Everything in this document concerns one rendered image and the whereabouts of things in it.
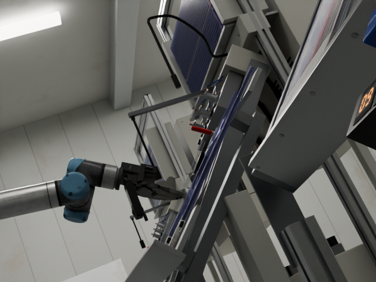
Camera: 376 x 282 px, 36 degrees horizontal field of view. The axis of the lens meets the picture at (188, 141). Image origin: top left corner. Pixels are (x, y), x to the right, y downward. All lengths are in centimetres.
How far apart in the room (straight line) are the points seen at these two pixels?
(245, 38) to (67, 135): 499
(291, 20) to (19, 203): 100
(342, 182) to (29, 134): 534
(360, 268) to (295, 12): 82
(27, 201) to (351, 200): 88
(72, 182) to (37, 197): 10
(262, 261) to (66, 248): 505
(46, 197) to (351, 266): 84
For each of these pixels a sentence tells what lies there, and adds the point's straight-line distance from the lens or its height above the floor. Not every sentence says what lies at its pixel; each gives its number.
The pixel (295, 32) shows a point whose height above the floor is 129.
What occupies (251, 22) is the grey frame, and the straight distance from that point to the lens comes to 181.
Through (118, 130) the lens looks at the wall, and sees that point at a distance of 666.
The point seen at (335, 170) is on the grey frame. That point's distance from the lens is 166.
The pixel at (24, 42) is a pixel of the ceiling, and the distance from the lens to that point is 539.
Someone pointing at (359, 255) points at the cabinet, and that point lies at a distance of 165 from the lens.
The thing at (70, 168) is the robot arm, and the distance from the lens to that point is 178.
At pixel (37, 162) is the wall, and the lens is 656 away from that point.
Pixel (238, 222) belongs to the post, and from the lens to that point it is 129.
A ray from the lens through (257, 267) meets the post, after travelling 128.
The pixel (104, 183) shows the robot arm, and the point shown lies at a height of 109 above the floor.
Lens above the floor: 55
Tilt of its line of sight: 19 degrees up
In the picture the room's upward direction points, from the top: 24 degrees counter-clockwise
